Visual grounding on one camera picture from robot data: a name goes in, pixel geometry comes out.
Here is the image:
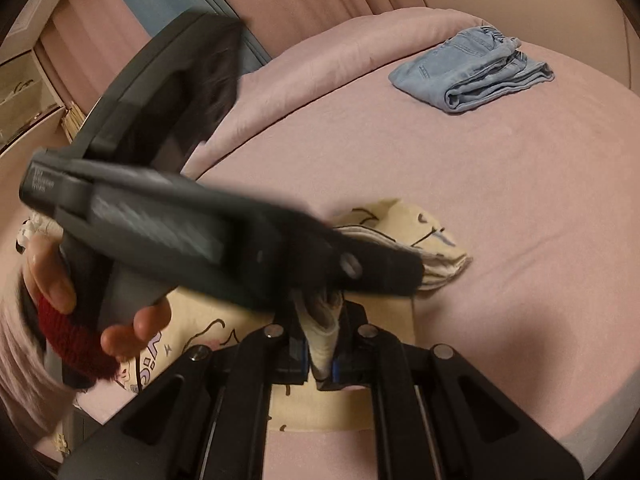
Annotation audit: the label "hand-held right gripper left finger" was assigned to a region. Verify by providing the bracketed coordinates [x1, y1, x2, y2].
[59, 324, 309, 480]

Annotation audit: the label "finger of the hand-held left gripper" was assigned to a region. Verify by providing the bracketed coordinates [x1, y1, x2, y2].
[250, 204, 427, 300]

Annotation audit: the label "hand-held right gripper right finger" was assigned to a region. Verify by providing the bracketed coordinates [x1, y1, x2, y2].
[315, 304, 587, 480]

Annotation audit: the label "cream wall shelf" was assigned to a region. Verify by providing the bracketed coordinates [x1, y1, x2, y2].
[0, 7, 72, 161]

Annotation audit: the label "folded light blue jeans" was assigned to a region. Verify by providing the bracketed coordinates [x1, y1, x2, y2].
[388, 25, 556, 114]

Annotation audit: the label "person's left hand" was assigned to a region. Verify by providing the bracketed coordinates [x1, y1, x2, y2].
[27, 234, 174, 362]

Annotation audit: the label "white and black plush toy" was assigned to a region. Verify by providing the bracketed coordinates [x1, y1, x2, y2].
[14, 212, 57, 257]

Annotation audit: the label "pink duvet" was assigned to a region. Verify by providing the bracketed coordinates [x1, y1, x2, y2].
[182, 7, 501, 182]

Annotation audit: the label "yellow cartoon print pants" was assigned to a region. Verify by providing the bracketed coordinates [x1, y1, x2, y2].
[114, 199, 474, 434]

